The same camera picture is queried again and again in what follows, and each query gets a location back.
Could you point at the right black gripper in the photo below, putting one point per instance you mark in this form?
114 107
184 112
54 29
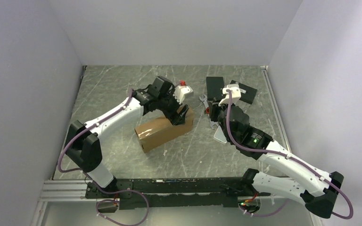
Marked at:
214 109

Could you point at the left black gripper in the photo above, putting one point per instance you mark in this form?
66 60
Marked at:
175 118

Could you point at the brown cardboard express box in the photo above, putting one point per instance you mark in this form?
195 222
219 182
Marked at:
159 131

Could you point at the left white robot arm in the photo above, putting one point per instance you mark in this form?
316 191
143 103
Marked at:
82 143

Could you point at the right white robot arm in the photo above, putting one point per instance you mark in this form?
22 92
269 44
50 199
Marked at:
314 188

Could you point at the black rectangular box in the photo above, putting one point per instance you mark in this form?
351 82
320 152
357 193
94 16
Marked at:
214 86

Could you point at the black box with label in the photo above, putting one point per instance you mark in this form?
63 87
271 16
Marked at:
247 93

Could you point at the silver open-end wrench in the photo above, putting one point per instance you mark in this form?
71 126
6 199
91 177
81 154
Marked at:
203 99

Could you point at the white network switch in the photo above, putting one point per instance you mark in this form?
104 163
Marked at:
219 136

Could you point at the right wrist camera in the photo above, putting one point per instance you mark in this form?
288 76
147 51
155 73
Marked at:
232 94

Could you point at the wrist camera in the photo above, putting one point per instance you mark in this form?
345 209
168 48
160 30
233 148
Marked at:
182 91
232 94

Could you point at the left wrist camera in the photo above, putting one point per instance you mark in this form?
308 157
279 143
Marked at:
182 91

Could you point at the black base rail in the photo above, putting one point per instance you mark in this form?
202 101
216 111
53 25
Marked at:
176 192

